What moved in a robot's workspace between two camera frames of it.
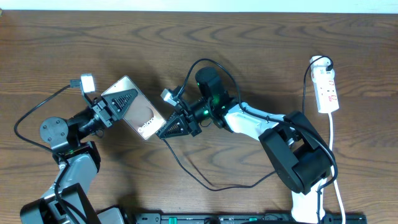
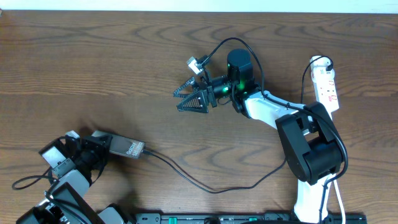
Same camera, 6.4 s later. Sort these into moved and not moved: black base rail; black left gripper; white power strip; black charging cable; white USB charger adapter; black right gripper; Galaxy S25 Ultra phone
Moved: black charging cable; Galaxy S25 Ultra phone; black left gripper; black right gripper
Not moved: white power strip; white USB charger adapter; black base rail
